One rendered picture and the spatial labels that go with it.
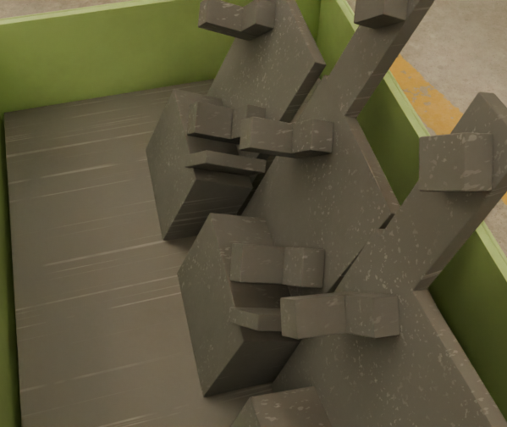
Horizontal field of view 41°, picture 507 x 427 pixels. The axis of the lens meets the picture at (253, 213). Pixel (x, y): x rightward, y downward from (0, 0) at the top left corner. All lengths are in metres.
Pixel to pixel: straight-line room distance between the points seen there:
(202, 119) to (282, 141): 0.12
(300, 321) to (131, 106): 0.46
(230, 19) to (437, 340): 0.38
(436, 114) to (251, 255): 1.66
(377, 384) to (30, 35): 0.53
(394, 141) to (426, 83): 1.57
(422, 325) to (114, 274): 0.34
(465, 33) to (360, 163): 2.03
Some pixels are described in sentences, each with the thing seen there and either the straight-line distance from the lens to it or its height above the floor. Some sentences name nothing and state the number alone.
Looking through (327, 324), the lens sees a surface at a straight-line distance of 0.44.
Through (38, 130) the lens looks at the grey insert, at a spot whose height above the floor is 0.85.
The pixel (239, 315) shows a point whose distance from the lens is 0.51.
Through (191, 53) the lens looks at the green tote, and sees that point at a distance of 0.83.
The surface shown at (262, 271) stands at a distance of 0.53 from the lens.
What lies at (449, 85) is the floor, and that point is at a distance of 2.27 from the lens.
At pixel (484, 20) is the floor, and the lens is 2.59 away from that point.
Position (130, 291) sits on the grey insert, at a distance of 0.65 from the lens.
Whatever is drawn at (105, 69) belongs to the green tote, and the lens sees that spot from 0.82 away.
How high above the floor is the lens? 1.39
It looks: 51 degrees down
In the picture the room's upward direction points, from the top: 1 degrees clockwise
